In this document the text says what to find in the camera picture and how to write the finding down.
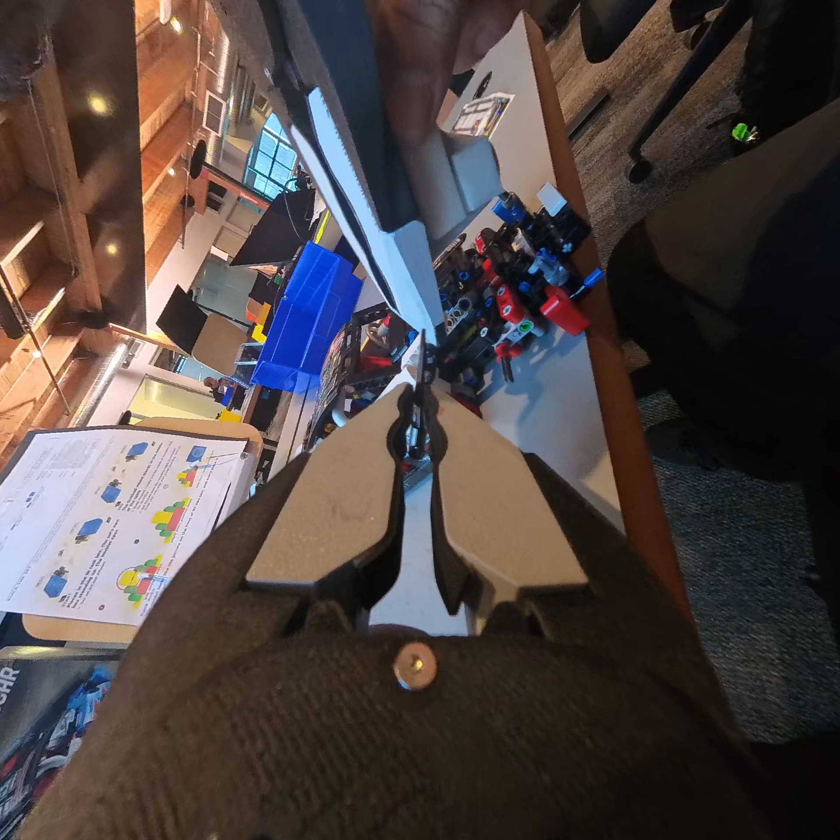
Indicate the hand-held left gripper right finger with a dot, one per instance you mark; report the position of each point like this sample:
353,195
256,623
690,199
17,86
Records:
505,518

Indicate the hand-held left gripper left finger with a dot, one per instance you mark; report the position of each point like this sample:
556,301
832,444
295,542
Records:
328,512

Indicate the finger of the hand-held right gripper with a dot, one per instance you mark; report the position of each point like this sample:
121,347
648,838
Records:
348,229
407,275

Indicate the black star-printed brick piece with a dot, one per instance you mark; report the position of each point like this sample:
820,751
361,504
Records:
420,367

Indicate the red white toy race car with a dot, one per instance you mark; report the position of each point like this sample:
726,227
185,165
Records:
525,262

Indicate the black desk grommet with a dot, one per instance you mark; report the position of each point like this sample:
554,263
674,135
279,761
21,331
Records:
484,85

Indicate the task sheet on stand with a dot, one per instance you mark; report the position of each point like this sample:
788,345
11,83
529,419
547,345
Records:
79,630

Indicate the person's right hand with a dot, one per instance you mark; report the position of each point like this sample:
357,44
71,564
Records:
426,52

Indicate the blue plastic bin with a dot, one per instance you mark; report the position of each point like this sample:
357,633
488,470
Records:
295,328

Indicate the holographic sticker sheet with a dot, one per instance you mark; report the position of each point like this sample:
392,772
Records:
482,115

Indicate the printed brick instruction sheet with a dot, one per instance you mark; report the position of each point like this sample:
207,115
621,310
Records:
79,525

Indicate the person's black pants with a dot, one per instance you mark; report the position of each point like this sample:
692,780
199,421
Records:
722,328

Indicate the black toy car box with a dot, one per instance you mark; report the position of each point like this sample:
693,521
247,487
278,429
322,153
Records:
39,722

